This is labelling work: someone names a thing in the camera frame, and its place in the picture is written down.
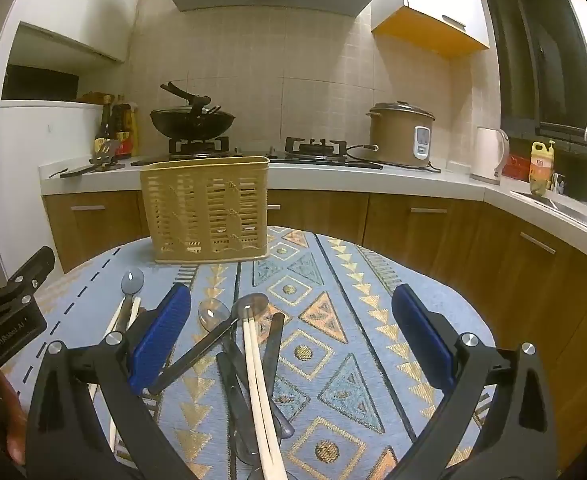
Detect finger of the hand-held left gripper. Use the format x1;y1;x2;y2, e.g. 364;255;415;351
0;246;56;311

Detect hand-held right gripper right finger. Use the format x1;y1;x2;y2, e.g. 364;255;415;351
391;284;559;480

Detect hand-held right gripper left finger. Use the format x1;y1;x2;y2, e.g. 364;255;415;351
24;282;197;480

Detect pale wooden chopstick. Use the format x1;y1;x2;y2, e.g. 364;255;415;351
246;309;288;480
108;296;143;456
242;309;274;480

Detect transparent plastic spoon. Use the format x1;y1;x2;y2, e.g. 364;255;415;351
148;292;269;395

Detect yellow plastic utensil basket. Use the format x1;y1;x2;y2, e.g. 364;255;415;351
140;156;271;264

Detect person's left hand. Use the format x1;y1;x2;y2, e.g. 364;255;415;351
0;375;27;465

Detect blue patterned tablecloth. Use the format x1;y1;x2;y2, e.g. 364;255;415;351
4;225;499;480

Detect wooden base cabinets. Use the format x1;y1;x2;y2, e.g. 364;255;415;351
42;190;587;471

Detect steel sink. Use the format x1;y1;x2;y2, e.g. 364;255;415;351
511;190;587;231

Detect white electric kettle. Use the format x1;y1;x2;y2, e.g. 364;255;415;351
470;126;510;185

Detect red package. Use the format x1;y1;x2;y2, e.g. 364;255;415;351
503;154;532;181

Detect brown rice cooker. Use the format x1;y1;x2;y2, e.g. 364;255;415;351
366;101;435;167

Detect yellow detergent bottle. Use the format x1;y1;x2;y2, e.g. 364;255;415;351
530;140;557;196

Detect black gas stove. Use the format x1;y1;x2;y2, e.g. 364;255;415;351
131;137;384;170

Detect black wok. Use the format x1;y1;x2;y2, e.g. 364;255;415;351
150;107;236;140

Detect dark window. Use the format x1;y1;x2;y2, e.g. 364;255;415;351
483;0;587;206

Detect black power cord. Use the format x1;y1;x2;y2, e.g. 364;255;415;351
346;144;441;173

